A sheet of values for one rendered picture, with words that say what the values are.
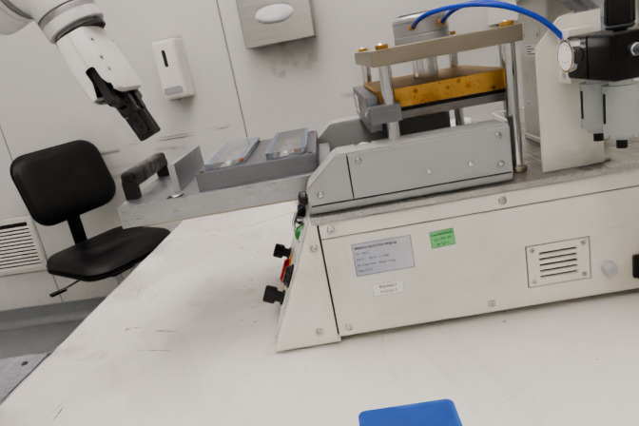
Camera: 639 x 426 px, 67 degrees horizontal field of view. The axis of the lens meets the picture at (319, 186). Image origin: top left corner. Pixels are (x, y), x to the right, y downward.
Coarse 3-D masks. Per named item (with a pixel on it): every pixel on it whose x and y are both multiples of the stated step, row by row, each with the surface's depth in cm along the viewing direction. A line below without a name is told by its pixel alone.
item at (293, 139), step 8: (304, 128) 81; (280, 136) 78; (288, 136) 76; (296, 136) 75; (304, 136) 73; (272, 144) 72; (280, 144) 70; (288, 144) 69; (296, 144) 68; (304, 144) 66
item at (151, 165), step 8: (160, 152) 81; (144, 160) 76; (152, 160) 76; (160, 160) 78; (136, 168) 69; (144, 168) 71; (152, 168) 75; (160, 168) 78; (128, 176) 67; (136, 176) 68; (144, 176) 71; (160, 176) 81; (128, 184) 67; (136, 184) 68; (128, 192) 68; (136, 192) 68; (128, 200) 68
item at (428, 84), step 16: (416, 64) 69; (432, 64) 69; (400, 80) 73; (416, 80) 68; (432, 80) 63; (448, 80) 61; (464, 80) 61; (480, 80) 61; (496, 80) 61; (400, 96) 62; (416, 96) 62; (432, 96) 62; (448, 96) 62; (464, 96) 62; (480, 96) 62; (496, 96) 62; (416, 112) 62; (432, 112) 62
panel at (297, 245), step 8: (304, 224) 64; (304, 232) 61; (296, 240) 78; (296, 248) 71; (296, 256) 67; (296, 264) 63; (288, 280) 65; (288, 288) 65; (288, 296) 64; (280, 312) 72; (280, 320) 66; (280, 328) 65
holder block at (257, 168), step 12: (312, 132) 81; (264, 144) 79; (312, 144) 71; (252, 156) 70; (264, 156) 68; (300, 156) 64; (312, 156) 64; (204, 168) 67; (228, 168) 64; (240, 168) 64; (252, 168) 64; (264, 168) 64; (276, 168) 64; (288, 168) 64; (300, 168) 64; (312, 168) 64; (204, 180) 65; (216, 180) 65; (228, 180) 65; (240, 180) 65; (252, 180) 65; (264, 180) 65
